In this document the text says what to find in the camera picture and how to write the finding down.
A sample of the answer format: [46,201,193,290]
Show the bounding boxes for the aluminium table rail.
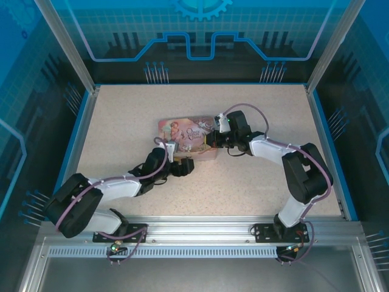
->
[41,216,363,245]

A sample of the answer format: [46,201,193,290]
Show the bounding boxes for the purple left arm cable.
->
[55,136,170,234]

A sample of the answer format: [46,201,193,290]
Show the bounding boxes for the aluminium frame post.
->
[305,0,367,94]
[32,0,102,94]

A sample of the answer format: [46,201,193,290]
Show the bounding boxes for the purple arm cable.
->
[217,103,334,220]
[55,136,170,234]

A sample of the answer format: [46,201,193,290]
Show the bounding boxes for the slotted grey cable duct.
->
[47,246,287,260]

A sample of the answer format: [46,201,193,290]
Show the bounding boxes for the pink illustrated book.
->
[157,116,218,162]

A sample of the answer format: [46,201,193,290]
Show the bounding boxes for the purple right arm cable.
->
[217,103,334,220]

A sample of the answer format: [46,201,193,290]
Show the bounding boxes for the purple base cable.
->
[277,220,315,266]
[98,227,149,266]

